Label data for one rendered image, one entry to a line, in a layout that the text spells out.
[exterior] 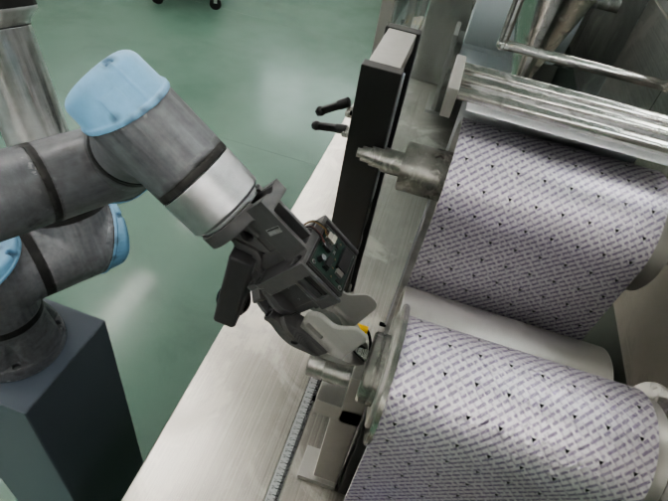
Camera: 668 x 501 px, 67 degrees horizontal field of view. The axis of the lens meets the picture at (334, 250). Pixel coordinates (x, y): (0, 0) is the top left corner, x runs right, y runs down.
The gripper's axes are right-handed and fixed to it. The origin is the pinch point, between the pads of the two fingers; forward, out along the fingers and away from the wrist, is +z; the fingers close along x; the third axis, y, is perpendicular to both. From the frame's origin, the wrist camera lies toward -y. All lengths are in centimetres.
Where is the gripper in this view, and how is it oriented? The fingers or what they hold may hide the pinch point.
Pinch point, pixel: (351, 350)
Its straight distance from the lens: 55.3
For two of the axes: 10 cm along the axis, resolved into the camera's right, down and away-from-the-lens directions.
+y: 7.2, -3.6, -5.9
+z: 6.4, 6.8, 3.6
